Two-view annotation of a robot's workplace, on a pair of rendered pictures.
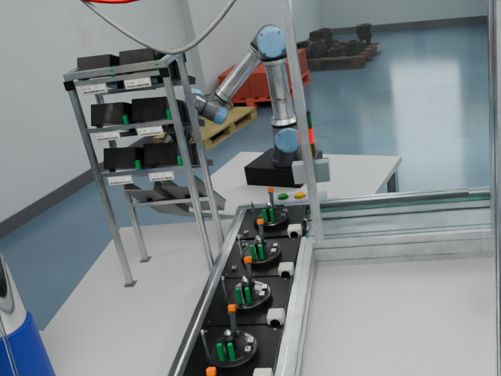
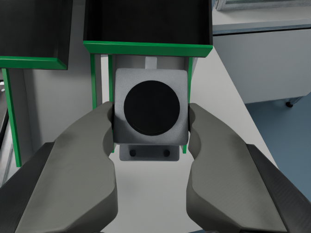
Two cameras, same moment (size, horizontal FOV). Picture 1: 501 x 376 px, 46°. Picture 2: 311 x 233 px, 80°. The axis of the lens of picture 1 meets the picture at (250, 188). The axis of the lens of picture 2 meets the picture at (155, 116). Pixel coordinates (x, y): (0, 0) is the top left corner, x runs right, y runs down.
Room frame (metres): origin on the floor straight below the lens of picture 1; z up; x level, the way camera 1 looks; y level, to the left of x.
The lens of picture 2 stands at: (2.34, 0.26, 1.33)
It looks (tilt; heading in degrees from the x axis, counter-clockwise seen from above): 58 degrees down; 151
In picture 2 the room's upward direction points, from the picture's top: 5 degrees clockwise
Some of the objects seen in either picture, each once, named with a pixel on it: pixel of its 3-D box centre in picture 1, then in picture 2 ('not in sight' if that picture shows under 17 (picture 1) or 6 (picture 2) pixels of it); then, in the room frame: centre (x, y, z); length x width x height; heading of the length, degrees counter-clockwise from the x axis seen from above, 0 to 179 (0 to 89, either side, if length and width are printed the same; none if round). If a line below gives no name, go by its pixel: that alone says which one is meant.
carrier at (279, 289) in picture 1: (246, 288); not in sight; (1.52, 0.07, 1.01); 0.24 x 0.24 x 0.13; 76
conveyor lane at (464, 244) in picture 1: (353, 232); not in sight; (1.91, -0.34, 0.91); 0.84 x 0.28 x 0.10; 76
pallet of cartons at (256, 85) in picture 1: (265, 78); not in sight; (7.40, -0.45, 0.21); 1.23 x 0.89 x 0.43; 147
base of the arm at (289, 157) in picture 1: (287, 151); not in sight; (2.64, -0.20, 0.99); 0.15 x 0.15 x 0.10
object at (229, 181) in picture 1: (286, 184); not in sight; (2.59, -0.17, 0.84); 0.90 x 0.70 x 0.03; 57
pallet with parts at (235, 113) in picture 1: (205, 119); not in sight; (6.32, 0.34, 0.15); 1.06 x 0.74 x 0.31; 147
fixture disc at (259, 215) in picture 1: (271, 218); not in sight; (2.01, -0.06, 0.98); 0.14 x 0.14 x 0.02
